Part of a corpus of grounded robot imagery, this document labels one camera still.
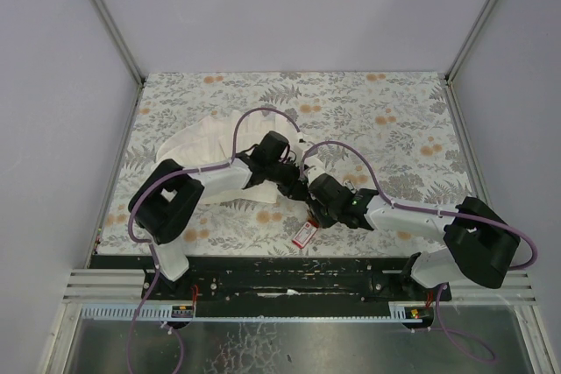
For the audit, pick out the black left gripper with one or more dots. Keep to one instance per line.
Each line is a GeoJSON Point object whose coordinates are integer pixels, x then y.
{"type": "Point", "coordinates": [296, 189]}

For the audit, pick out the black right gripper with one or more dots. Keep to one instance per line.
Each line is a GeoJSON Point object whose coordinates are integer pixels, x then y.
{"type": "Point", "coordinates": [319, 215]}

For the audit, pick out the red white staples box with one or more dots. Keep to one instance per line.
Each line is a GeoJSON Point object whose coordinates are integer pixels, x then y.
{"type": "Point", "coordinates": [304, 234]}

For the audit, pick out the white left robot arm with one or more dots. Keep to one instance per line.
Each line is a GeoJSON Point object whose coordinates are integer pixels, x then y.
{"type": "Point", "coordinates": [164, 204]}

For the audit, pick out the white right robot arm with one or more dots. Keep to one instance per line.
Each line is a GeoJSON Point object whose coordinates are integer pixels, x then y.
{"type": "Point", "coordinates": [476, 246]}

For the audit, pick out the white folded cloth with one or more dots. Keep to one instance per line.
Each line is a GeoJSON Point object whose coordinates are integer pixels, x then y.
{"type": "Point", "coordinates": [209, 141]}

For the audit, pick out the floral table mat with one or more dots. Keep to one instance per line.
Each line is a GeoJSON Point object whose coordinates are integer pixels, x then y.
{"type": "Point", "coordinates": [388, 129]}

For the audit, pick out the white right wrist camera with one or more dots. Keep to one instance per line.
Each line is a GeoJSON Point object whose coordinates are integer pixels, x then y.
{"type": "Point", "coordinates": [313, 170]}

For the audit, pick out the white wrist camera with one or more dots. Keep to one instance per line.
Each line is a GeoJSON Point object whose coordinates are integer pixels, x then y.
{"type": "Point", "coordinates": [302, 144]}
{"type": "Point", "coordinates": [313, 170]}

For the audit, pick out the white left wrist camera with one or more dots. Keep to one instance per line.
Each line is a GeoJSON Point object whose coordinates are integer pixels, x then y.
{"type": "Point", "coordinates": [302, 144]}

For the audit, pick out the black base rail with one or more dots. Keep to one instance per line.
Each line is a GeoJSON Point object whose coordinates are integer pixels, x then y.
{"type": "Point", "coordinates": [217, 278]}

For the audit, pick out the white cable duct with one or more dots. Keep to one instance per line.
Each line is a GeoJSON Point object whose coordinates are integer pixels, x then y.
{"type": "Point", "coordinates": [292, 309]}

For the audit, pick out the left aluminium frame post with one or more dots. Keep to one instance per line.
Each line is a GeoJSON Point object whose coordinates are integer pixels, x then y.
{"type": "Point", "coordinates": [118, 41]}

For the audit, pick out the aluminium frame post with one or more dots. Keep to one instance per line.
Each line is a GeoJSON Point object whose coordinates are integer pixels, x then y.
{"type": "Point", "coordinates": [477, 27]}
{"type": "Point", "coordinates": [118, 41]}

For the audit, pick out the right aluminium frame post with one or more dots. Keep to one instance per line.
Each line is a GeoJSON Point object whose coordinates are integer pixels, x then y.
{"type": "Point", "coordinates": [477, 27]}

